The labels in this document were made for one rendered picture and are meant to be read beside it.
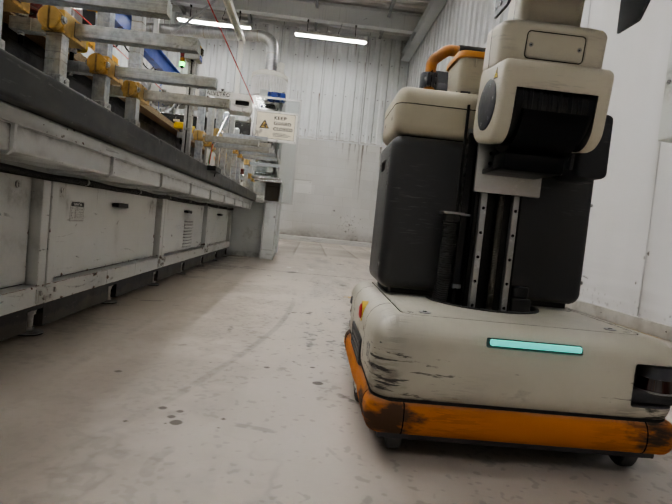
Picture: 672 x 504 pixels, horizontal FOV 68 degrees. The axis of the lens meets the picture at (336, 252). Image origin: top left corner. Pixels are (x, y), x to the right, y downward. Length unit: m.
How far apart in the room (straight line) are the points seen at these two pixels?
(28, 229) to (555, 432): 1.53
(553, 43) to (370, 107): 11.12
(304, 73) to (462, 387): 11.57
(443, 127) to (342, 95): 10.93
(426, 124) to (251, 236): 4.49
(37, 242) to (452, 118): 1.28
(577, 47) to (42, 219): 1.52
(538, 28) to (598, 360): 0.66
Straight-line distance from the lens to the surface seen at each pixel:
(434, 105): 1.33
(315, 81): 12.30
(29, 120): 1.29
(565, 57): 1.17
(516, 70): 1.08
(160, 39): 1.35
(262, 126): 5.59
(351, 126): 12.10
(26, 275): 1.81
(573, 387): 1.10
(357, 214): 11.88
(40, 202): 1.78
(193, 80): 1.57
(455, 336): 1.00
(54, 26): 1.36
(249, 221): 5.66
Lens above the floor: 0.44
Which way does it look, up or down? 3 degrees down
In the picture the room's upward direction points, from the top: 6 degrees clockwise
